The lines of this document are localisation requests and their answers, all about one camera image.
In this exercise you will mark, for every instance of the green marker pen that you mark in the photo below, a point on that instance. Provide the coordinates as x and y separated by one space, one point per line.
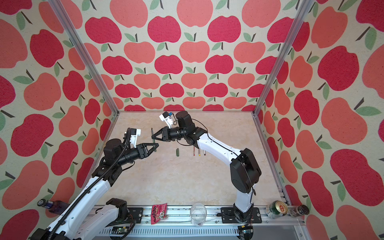
155 145

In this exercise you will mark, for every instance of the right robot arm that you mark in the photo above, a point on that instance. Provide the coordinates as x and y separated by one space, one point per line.
244 169

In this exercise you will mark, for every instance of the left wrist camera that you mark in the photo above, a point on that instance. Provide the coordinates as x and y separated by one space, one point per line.
132 136

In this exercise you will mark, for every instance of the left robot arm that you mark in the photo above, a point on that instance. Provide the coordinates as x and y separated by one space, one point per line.
72 223

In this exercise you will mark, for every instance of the aluminium front rail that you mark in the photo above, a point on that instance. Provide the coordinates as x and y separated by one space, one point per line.
178 226

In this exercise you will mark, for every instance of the pink snack packet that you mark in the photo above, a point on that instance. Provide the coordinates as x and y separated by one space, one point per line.
158 213

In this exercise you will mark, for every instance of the left aluminium corner post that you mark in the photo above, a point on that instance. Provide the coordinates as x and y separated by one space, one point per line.
68 26

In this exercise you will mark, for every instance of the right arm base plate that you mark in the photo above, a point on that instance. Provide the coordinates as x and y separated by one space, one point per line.
232 215

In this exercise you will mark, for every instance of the right aluminium corner post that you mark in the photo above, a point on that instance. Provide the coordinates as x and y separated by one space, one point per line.
286 47

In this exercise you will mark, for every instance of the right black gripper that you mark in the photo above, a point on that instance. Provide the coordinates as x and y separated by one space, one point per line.
161 131

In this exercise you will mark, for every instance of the purple bottle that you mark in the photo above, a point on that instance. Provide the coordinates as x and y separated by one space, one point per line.
54 207

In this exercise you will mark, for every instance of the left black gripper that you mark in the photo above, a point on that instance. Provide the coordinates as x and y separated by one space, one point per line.
142 151

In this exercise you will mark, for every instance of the green drink can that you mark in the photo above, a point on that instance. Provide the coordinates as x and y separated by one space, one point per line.
276 209

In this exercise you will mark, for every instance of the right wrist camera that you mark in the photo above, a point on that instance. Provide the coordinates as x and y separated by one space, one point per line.
167 118

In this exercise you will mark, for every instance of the aluminium corner post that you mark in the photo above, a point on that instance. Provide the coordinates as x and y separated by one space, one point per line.
286 47
68 26

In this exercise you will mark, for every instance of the clear plastic cup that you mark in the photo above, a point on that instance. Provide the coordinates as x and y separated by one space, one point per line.
198 214

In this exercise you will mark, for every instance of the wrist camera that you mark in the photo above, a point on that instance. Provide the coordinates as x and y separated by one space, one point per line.
167 118
132 136

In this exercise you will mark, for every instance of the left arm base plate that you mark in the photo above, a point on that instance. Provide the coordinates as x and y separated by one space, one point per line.
132 213

